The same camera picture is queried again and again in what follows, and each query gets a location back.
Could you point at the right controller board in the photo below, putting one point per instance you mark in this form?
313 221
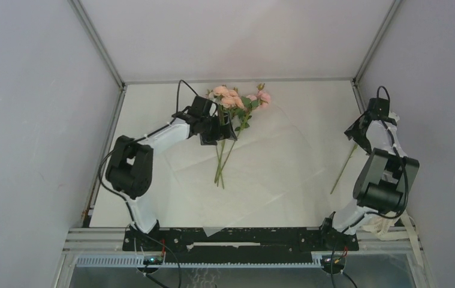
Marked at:
328 261

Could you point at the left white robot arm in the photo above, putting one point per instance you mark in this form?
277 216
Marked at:
127 170

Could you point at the left controller board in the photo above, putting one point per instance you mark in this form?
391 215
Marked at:
153 260

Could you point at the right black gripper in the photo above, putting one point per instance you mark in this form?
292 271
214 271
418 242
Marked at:
354 131

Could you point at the cream printed ribbon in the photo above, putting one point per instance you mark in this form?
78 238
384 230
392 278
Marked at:
402 228

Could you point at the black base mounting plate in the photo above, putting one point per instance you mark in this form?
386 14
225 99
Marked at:
236 244

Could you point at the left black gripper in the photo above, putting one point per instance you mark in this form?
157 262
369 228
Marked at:
222 132

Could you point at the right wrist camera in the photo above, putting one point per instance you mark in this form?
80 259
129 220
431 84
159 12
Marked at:
378 108

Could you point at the controller board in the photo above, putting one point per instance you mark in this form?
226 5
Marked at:
153 260
328 261

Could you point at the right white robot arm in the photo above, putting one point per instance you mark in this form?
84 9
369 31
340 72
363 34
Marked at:
383 186

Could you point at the pink fake flower stem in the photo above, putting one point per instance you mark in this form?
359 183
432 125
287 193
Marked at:
353 149
253 102
228 101

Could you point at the white slotted cable duct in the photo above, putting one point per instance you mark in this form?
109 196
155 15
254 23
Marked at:
104 261

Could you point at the translucent white wrapping paper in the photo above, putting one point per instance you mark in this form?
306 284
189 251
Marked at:
243 183

